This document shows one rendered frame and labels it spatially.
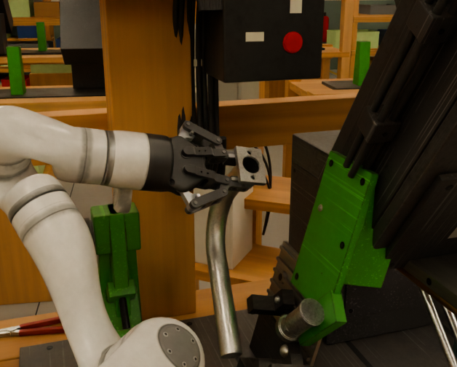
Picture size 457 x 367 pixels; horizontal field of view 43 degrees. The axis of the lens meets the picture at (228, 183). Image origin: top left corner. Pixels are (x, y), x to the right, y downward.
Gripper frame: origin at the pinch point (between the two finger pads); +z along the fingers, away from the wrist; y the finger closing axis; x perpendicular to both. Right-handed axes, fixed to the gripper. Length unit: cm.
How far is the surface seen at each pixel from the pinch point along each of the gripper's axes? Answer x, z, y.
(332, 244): -3.0, 11.2, -11.5
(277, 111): 19.7, 21.1, 25.9
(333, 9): 579, 548, 688
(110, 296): 23.1, -12.9, -11.4
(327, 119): 19.1, 32.4, 25.5
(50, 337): 48, -18, -12
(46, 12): 506, 34, 483
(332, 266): -2.3, 11.0, -14.3
